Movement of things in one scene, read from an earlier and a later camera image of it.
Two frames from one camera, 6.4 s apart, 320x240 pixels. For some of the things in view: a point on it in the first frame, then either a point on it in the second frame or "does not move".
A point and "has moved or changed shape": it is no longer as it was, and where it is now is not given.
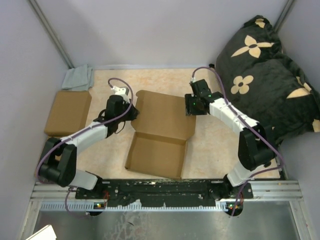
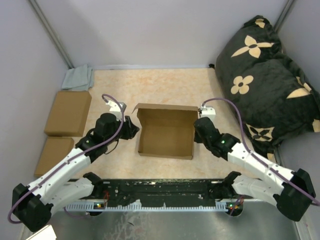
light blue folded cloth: (78, 78) does not move
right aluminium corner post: (283, 15) does not move
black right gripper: (189, 98) → (196, 138)
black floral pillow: (261, 81) does not move
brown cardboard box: (160, 134) has moved or changed shape
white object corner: (47, 233) does not move
